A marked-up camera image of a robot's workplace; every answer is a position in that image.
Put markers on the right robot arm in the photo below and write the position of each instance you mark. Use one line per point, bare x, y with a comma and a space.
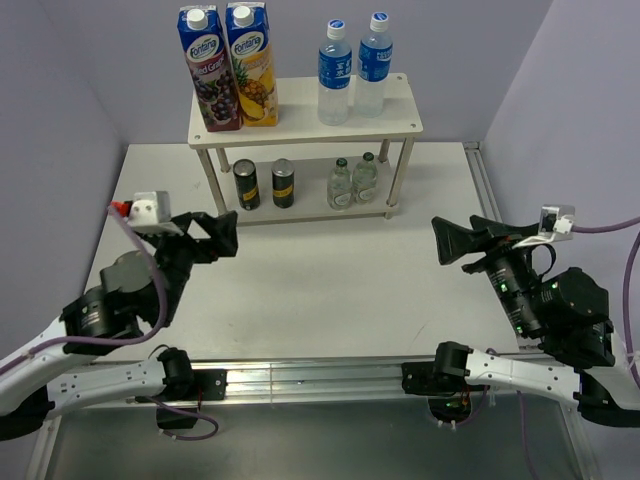
567, 315

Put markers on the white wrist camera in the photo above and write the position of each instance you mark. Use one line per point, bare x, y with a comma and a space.
555, 224
148, 213

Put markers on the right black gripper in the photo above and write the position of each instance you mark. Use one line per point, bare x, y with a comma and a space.
451, 238

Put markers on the white two-tier shelf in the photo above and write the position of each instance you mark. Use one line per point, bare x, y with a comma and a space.
313, 148

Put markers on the red grape juice carton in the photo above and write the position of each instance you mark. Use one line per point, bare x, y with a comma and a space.
205, 52

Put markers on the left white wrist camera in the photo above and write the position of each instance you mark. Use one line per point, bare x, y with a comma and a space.
148, 213

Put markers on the black gold drink can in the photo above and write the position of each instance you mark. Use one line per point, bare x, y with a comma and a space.
246, 182
283, 176

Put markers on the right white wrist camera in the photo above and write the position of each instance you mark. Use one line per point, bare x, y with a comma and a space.
555, 224

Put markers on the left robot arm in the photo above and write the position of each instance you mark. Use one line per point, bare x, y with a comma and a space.
137, 296

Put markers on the pineapple juice carton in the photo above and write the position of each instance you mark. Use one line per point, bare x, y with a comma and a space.
249, 41

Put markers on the aluminium side rail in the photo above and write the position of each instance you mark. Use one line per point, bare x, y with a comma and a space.
495, 210

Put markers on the green cap soda bottle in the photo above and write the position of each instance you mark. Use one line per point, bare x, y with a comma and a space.
339, 186
364, 179

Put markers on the blue label water bottle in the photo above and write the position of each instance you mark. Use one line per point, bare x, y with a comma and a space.
334, 74
374, 60

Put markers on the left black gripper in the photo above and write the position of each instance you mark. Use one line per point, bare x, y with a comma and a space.
223, 242

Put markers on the aluminium mounting rail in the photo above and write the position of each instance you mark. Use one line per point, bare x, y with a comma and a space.
306, 381

